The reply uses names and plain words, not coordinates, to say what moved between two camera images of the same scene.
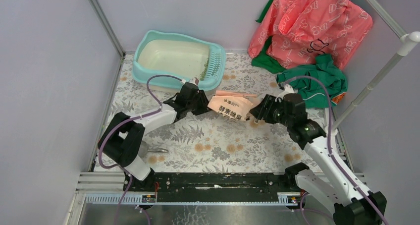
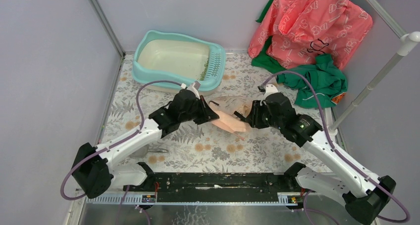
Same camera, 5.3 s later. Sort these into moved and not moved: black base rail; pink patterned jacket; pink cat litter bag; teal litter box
Moved: pink cat litter bag
Not moved: black base rail; pink patterned jacket; teal litter box
